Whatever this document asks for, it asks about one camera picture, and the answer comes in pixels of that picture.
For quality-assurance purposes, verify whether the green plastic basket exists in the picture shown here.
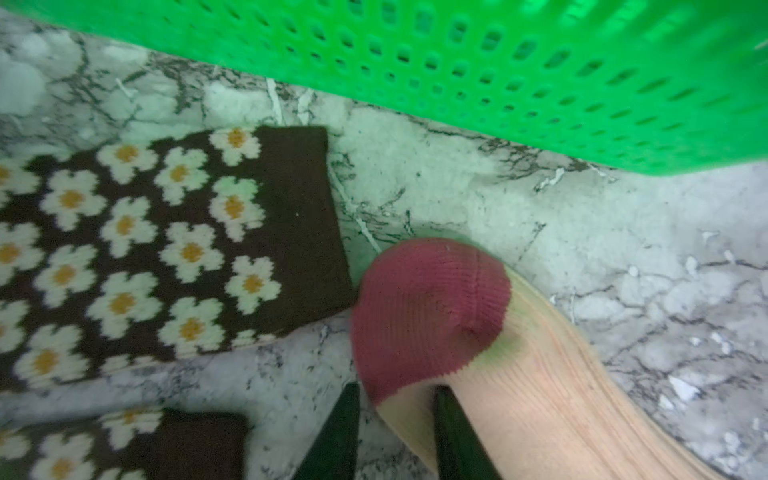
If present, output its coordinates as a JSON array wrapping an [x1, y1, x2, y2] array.
[[3, 0, 767, 175]]

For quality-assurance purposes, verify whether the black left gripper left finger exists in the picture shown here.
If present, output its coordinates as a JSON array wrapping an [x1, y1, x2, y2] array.
[[293, 383, 360, 480]]

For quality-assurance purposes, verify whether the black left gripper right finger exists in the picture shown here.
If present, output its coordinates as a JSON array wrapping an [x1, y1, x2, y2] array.
[[433, 386, 501, 480]]

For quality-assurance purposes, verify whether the striped beige maroon sock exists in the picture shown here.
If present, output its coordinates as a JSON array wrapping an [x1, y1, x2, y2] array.
[[350, 238, 717, 479]]

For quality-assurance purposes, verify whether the brown daisy sock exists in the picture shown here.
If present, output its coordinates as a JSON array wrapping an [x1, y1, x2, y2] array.
[[1, 127, 355, 393], [1, 408, 249, 479]]

